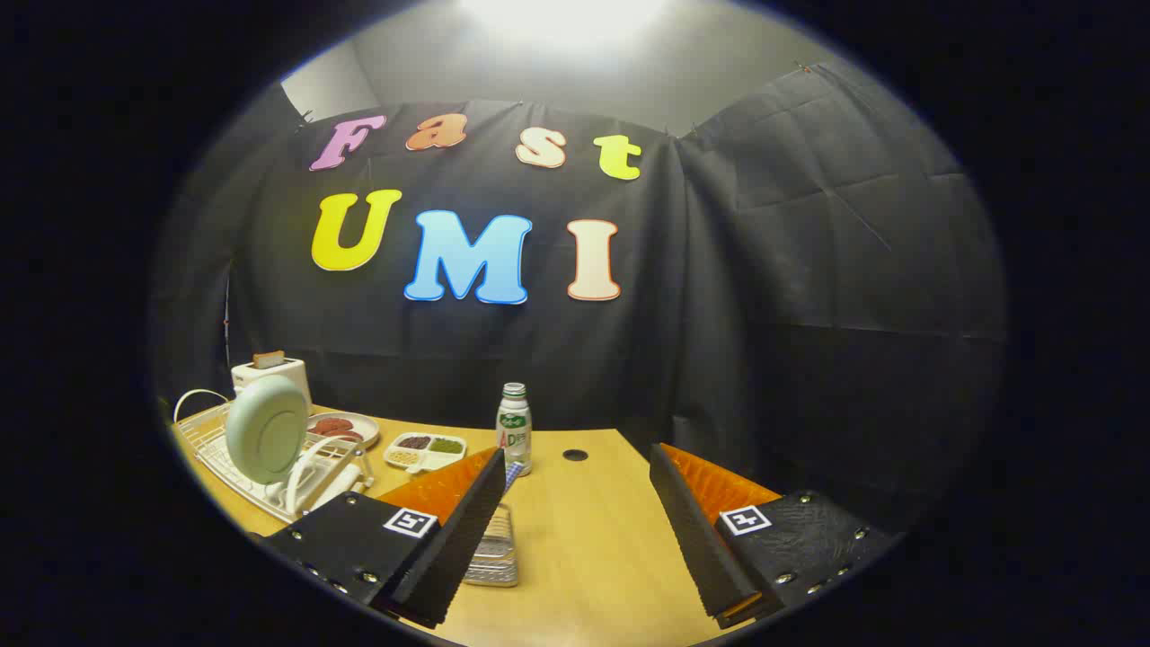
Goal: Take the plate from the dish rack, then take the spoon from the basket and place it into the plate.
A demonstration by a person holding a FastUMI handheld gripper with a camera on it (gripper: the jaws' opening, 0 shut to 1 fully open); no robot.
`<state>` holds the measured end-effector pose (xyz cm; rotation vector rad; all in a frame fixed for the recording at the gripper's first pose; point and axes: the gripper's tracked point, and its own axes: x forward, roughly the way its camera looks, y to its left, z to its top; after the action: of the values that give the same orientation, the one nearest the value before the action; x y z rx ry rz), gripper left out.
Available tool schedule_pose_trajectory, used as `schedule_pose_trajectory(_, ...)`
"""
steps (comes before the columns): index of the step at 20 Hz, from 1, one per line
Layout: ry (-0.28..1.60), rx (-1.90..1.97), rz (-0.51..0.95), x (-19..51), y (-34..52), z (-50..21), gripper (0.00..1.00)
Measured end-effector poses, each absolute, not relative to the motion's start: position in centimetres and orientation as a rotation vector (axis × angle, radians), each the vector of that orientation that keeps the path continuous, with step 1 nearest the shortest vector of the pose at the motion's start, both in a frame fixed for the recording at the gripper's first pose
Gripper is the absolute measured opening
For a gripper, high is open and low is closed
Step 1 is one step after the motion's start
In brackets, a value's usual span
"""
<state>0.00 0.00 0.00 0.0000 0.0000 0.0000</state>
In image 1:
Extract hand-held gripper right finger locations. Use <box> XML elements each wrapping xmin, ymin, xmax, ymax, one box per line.
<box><xmin>649</xmin><ymin>442</ymin><xmax>904</xmax><ymax>630</ymax></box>

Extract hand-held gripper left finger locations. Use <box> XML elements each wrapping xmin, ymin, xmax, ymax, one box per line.
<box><xmin>261</xmin><ymin>447</ymin><xmax>507</xmax><ymax>630</ymax></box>

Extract metal mesh basket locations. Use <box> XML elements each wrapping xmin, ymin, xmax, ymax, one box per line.
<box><xmin>463</xmin><ymin>503</ymin><xmax>520</xmax><ymax>589</ymax></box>

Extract white wire dish rack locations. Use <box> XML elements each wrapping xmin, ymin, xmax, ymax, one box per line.
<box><xmin>172</xmin><ymin>388</ymin><xmax>374</xmax><ymax>527</ymax></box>

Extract light green plate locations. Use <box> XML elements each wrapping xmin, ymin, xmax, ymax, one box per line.
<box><xmin>225</xmin><ymin>375</ymin><xmax>311</xmax><ymax>486</ymax></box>

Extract white plate with meat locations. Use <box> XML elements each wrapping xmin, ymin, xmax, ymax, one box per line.
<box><xmin>305</xmin><ymin>412</ymin><xmax>381</xmax><ymax>450</ymax></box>

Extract white divided snack tray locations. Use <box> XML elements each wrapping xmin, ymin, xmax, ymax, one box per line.
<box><xmin>384</xmin><ymin>432</ymin><xmax>468</xmax><ymax>474</ymax></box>

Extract white bottle with green cap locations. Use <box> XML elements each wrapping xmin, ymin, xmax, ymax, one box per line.
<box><xmin>496</xmin><ymin>382</ymin><xmax>533</xmax><ymax>477</ymax></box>

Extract white toaster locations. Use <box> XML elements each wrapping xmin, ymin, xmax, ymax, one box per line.
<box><xmin>231</xmin><ymin>358</ymin><xmax>313</xmax><ymax>414</ymax></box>

